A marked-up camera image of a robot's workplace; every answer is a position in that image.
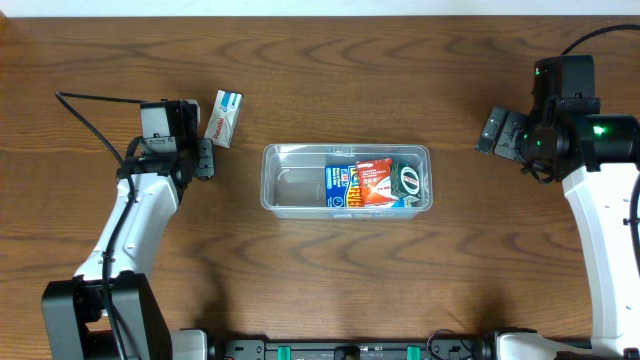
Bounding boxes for white Panadol box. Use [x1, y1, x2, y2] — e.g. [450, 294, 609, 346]
[204, 90, 243, 148]

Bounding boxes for red white packet box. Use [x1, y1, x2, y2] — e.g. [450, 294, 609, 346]
[356, 158, 397, 206]

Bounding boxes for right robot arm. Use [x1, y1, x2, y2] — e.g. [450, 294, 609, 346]
[476, 55, 639, 359]

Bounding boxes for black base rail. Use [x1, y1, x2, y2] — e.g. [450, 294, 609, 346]
[207, 337, 600, 360]

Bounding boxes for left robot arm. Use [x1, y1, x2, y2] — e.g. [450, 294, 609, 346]
[41, 136, 214, 359]

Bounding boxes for green round-logo small box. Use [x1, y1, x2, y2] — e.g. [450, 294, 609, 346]
[390, 163, 421, 202]

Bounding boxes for clear plastic container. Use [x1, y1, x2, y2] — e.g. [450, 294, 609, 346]
[261, 144, 433, 219]

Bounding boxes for blue Kool Fever box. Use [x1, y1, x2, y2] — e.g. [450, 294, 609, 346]
[324, 164, 421, 209]

